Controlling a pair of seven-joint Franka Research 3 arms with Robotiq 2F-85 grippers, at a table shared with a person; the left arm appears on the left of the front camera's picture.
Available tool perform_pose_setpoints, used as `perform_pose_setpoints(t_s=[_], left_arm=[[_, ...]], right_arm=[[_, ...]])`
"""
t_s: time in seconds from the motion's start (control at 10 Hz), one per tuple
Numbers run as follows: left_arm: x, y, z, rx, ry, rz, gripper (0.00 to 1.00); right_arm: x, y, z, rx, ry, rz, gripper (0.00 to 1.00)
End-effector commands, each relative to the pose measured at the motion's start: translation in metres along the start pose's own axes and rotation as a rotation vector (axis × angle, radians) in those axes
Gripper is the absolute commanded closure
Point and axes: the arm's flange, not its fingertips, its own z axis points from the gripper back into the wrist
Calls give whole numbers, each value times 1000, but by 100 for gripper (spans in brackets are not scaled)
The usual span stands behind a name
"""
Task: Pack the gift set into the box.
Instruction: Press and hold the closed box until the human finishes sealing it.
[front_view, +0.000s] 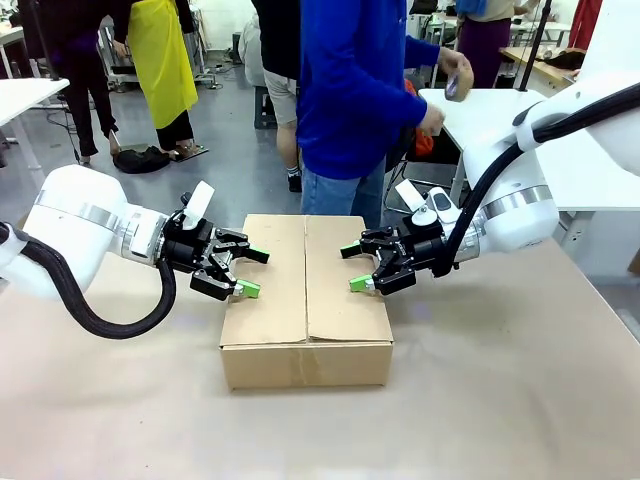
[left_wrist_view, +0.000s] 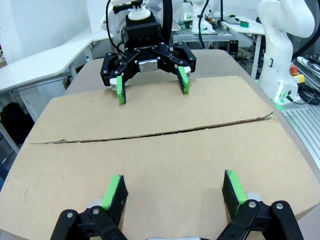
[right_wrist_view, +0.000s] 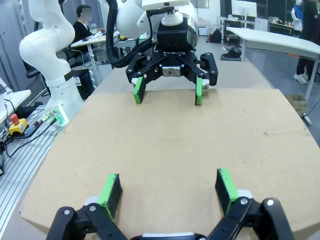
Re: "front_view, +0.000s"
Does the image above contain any orange cloth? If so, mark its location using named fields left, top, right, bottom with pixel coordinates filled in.
left=403, top=78, right=435, bottom=152

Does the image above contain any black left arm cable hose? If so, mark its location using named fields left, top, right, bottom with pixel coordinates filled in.
left=0, top=222, right=177, bottom=341

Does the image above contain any brown round packet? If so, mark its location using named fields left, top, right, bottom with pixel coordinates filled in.
left=444, top=64, right=476, bottom=104

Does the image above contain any wooden top work table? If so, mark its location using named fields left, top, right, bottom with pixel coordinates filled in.
left=499, top=44, right=584, bottom=87

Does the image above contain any black bag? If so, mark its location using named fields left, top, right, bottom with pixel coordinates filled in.
left=113, top=145, right=172, bottom=175

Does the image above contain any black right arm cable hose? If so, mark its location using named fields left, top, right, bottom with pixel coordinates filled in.
left=442, top=82, right=640, bottom=269

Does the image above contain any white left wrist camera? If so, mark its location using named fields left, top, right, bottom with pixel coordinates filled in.
left=180, top=181, right=216, bottom=232

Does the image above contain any person in yellow apron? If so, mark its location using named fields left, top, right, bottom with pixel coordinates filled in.
left=110, top=0, right=199, bottom=162

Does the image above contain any red cloth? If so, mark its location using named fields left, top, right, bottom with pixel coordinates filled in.
left=568, top=0, right=597, bottom=52

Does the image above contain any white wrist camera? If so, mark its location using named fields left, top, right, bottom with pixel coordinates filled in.
left=394, top=180, right=459, bottom=227
left=180, top=181, right=216, bottom=232

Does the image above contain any person's left hand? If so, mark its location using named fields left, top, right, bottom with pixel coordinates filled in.
left=437, top=48, right=474, bottom=85

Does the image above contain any person in grey shorts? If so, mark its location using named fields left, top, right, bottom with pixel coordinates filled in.
left=248, top=0, right=304, bottom=194

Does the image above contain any black chair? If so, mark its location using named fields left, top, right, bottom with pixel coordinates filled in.
left=383, top=124, right=469, bottom=206

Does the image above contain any black stand pole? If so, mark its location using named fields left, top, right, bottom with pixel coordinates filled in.
left=518, top=0, right=554, bottom=93
left=28, top=0, right=70, bottom=84

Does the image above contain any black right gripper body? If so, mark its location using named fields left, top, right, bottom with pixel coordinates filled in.
left=396, top=218, right=447, bottom=276

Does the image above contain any person in purple skirt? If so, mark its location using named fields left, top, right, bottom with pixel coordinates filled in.
left=453, top=0, right=514, bottom=91

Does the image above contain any person's right hand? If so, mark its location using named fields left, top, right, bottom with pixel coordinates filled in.
left=417, top=101, right=447, bottom=136

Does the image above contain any flat floor scale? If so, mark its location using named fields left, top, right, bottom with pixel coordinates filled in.
left=168, top=141, right=211, bottom=163

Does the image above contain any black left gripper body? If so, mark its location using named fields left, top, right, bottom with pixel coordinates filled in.
left=160, top=212, right=222, bottom=275

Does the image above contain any person in blue sweater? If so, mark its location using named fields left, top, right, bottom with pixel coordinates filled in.
left=295, top=0, right=446, bottom=229

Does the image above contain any white table with pole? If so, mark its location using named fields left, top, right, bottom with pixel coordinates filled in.
left=0, top=77, right=71, bottom=172

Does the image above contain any person's left forearm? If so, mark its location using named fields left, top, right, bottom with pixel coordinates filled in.
left=403, top=34, right=443, bottom=66

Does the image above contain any person's right forearm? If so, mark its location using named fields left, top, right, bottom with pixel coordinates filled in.
left=364, top=74, right=429, bottom=132

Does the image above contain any brown cardboard box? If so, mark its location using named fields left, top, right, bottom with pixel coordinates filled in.
left=218, top=213, right=396, bottom=394

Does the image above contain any person in dark clothes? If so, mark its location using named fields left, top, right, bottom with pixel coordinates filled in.
left=47, top=0, right=122, bottom=166

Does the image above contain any black crate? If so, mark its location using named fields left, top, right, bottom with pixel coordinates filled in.
left=253, top=85, right=282, bottom=130

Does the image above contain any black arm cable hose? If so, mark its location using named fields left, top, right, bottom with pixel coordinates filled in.
left=0, top=222, right=177, bottom=341
left=442, top=82, right=640, bottom=269

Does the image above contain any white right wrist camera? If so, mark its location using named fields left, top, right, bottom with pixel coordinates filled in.
left=394, top=180, right=459, bottom=227

